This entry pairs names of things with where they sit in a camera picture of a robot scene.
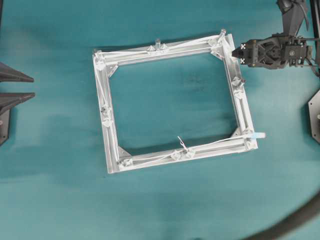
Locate thick black hose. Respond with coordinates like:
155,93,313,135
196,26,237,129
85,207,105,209
249,184,320,240

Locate black vertical stand rail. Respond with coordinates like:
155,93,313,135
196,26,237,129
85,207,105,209
309,0,320,38

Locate aluminium profile frame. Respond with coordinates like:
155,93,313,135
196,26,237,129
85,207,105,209
91,29,259,175

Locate white cable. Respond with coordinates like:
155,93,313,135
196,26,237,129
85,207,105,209
91,31,253,168

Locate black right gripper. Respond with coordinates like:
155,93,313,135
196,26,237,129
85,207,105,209
232,36,312,70

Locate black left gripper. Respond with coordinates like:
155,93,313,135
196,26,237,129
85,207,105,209
0,62,35,145

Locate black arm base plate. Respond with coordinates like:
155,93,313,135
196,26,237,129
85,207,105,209
308,90,320,144

